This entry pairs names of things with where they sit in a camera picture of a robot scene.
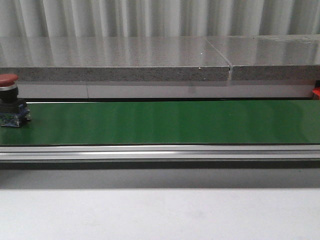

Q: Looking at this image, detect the grey stone slab left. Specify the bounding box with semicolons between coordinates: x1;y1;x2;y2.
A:
0;37;229;82

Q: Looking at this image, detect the red plastic tray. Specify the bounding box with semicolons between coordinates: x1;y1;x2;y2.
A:
312;87;320;100

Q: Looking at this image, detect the aluminium conveyor side rail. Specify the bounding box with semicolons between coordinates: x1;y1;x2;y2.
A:
0;144;320;164

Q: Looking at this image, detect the white pleated curtain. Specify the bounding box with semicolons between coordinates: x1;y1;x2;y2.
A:
0;0;320;37

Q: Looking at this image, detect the grey stone slab right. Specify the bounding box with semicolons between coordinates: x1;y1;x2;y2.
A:
206;35;320;85

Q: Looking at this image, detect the green conveyor belt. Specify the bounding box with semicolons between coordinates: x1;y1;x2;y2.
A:
0;100;320;145

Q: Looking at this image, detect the grey stone slab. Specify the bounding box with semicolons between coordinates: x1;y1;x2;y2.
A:
206;35;320;85
0;37;229;82

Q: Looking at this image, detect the red mushroom push button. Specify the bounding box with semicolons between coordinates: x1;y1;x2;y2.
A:
0;73;31;128

